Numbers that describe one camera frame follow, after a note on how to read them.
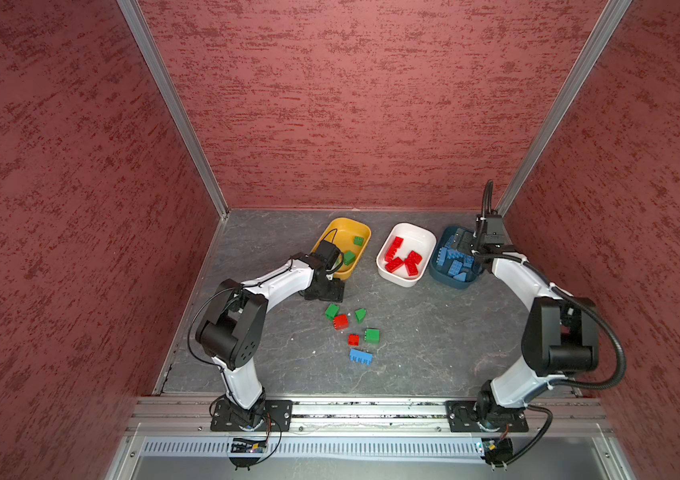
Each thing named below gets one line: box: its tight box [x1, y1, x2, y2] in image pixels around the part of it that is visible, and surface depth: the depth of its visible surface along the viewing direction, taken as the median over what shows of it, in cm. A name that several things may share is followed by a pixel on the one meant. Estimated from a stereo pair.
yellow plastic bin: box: [312, 217, 372, 281], surface depth 112 cm
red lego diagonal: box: [384, 236, 403, 264], surface depth 108 cm
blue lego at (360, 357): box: [349, 349, 373, 366], surface depth 83 cm
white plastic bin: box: [376, 222, 437, 287], surface depth 108 cm
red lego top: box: [404, 250, 422, 275], surface depth 106 cm
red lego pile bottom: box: [334, 314, 349, 331], surface depth 91 cm
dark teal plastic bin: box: [429, 225, 483, 289], surface depth 101 cm
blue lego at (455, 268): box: [448, 260, 463, 276], surface depth 105 cm
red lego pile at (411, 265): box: [404, 256, 422, 277], surface depth 105 cm
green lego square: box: [366, 328, 381, 344], surface depth 88 cm
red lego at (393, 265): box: [385, 257, 404, 273], surface depth 105 cm
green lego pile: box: [325, 304, 340, 321], surface depth 92 cm
